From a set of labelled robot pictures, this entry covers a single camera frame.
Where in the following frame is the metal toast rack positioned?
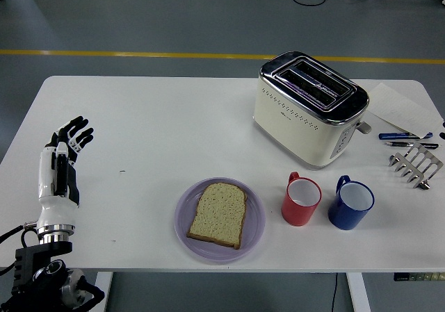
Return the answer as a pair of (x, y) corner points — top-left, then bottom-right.
(388, 142), (444, 190)

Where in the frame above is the table height control panel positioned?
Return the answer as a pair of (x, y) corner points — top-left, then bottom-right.
(393, 272), (445, 281)

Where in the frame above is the blue enamel mug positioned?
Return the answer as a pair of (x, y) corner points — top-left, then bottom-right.
(327, 174), (375, 231)

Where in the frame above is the purple plastic plate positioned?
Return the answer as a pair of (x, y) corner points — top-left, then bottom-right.
(174, 176), (266, 265)

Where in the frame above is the black cable under table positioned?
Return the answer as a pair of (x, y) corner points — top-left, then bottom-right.
(330, 272), (339, 312)

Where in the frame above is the cream and chrome toaster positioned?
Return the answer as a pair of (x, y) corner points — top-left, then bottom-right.
(252, 50), (372, 170)

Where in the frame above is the blue pen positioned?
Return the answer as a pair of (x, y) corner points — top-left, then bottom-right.
(378, 132), (434, 140)

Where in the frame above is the white table leg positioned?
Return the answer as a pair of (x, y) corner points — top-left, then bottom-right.
(92, 272), (114, 312)
(346, 272), (371, 312)

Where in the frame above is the white paper sheet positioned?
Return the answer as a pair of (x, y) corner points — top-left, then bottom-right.
(366, 82), (445, 136)

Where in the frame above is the brown bread slice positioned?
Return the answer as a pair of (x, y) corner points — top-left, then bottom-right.
(186, 182), (248, 250)

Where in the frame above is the black pen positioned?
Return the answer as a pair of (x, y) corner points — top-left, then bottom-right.
(384, 140), (439, 149)

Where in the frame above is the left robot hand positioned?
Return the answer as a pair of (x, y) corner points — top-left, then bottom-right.
(36, 116), (95, 229)

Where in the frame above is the red enamel mug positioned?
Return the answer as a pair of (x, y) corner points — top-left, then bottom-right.
(280, 171), (323, 227)

